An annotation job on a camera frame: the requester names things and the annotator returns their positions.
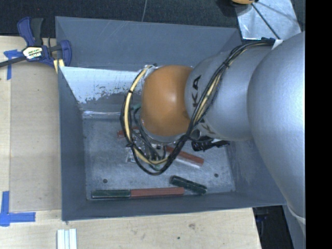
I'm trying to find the dark green flat block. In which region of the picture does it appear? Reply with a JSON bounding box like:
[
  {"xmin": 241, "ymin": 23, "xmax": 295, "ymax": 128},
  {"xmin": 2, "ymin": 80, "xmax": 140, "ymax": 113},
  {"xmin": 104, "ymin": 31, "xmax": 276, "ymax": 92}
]
[
  {"xmin": 169, "ymin": 175, "xmax": 208, "ymax": 195},
  {"xmin": 91, "ymin": 189, "xmax": 131, "ymax": 199}
]

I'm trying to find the grey metal bin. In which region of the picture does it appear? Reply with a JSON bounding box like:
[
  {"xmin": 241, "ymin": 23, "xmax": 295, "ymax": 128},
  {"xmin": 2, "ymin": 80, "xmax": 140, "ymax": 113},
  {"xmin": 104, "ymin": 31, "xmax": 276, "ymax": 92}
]
[{"xmin": 54, "ymin": 16, "xmax": 287, "ymax": 222}]

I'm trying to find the pale wood flat board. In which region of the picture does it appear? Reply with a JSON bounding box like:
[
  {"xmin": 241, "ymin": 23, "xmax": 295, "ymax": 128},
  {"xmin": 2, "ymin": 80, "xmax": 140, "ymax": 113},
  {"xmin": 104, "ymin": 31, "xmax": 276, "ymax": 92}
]
[{"xmin": 9, "ymin": 61, "xmax": 63, "ymax": 213}]

